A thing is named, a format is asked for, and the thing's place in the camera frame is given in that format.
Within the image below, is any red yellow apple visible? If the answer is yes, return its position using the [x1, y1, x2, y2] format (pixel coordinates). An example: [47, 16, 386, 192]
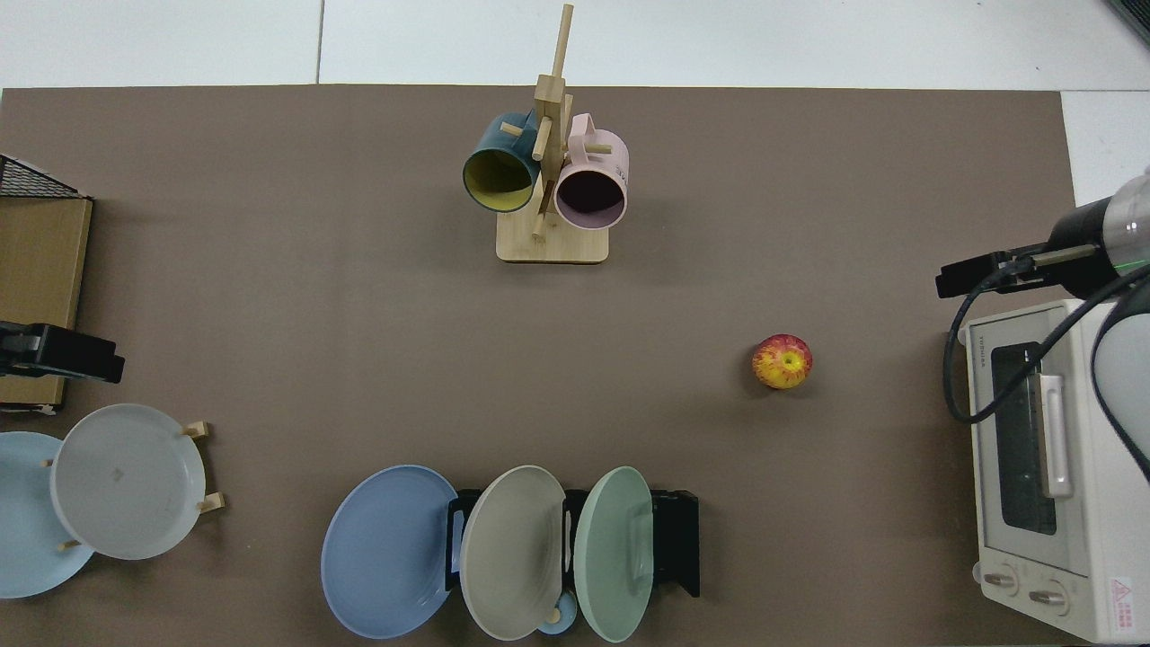
[752, 334, 814, 390]

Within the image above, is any grey plate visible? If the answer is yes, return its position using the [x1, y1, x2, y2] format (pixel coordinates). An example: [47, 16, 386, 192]
[50, 403, 207, 561]

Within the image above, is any wooden plate rack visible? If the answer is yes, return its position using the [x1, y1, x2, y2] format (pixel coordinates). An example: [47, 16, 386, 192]
[40, 421, 226, 552]

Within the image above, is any light blue plate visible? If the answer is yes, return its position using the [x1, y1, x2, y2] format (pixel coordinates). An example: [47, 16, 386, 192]
[0, 432, 95, 600]

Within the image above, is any beige plate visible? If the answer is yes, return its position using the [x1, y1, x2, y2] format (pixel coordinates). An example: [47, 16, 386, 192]
[459, 465, 568, 642]

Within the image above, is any black dish rack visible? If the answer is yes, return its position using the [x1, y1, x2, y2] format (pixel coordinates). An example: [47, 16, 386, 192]
[445, 488, 701, 599]

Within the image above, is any pale green plate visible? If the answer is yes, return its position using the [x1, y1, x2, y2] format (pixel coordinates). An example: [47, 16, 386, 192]
[574, 466, 654, 643]

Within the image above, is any brown table cloth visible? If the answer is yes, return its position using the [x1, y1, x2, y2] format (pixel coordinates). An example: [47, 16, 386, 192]
[0, 85, 1079, 647]

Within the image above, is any dark grey panel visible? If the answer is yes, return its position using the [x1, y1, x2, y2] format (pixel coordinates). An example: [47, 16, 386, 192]
[1103, 0, 1150, 46]

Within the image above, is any pale toaster oven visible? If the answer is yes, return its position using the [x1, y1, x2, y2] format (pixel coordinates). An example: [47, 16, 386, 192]
[958, 299, 1150, 644]

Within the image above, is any dark teal cup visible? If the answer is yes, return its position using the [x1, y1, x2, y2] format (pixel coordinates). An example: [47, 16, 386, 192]
[463, 111, 542, 214]

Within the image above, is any pink cup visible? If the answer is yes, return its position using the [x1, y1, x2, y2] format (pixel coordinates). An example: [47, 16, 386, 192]
[553, 113, 630, 231]

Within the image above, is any wooden cup stand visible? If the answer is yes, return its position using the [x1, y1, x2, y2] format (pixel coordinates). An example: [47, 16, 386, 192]
[496, 4, 614, 264]

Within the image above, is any small blue round thing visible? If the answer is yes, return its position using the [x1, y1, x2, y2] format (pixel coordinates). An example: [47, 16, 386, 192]
[536, 589, 579, 636]

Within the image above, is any wire basket with wooden floor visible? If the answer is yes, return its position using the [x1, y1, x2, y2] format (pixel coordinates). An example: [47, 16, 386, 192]
[0, 155, 93, 414]

